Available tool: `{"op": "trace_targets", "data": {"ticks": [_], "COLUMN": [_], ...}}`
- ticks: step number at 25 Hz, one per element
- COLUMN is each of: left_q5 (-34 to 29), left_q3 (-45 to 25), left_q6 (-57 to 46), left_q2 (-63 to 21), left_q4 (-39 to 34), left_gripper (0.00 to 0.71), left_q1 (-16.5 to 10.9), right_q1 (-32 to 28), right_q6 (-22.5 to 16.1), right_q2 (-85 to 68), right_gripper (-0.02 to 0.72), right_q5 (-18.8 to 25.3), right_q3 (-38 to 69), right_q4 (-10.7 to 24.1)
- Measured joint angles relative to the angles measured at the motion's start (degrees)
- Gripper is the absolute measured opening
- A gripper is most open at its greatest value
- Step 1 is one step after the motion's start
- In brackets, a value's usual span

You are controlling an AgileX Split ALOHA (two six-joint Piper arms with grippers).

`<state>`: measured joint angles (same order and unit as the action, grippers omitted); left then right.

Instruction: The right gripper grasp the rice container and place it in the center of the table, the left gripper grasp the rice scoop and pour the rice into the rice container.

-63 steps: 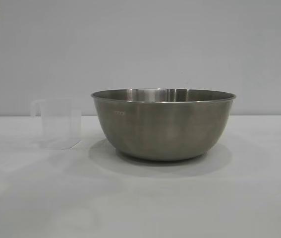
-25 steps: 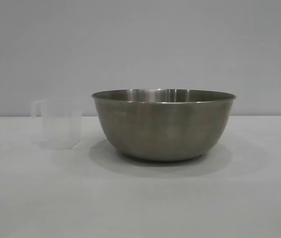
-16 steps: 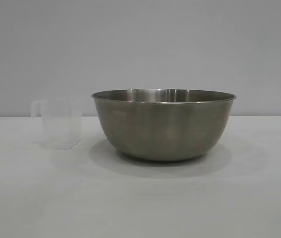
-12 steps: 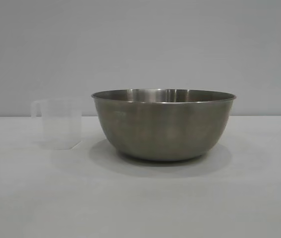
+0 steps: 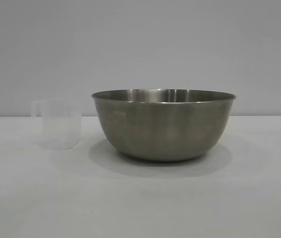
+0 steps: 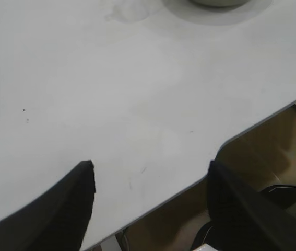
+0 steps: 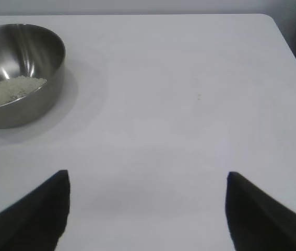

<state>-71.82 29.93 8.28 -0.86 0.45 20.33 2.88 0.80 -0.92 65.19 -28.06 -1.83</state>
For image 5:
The stainless steel mixing bowl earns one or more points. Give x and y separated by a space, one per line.
162 129

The white tablecloth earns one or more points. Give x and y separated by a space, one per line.
140 198

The clear plastic measuring cup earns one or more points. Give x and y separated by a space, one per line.
61 126

